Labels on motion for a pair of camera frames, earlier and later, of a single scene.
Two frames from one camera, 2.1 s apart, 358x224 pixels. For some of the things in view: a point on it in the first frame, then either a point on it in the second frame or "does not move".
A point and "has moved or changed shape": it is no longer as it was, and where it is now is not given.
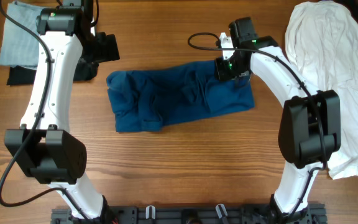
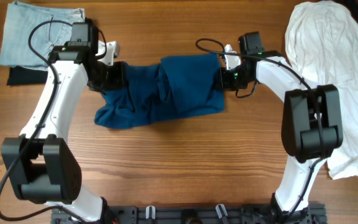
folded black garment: (82, 70) does not move
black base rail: (192, 214) does not move
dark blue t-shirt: (148, 98) has moved or changed shape
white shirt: (327, 45) does not move
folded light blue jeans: (20, 47) does not move
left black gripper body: (100, 50) → (108, 78)
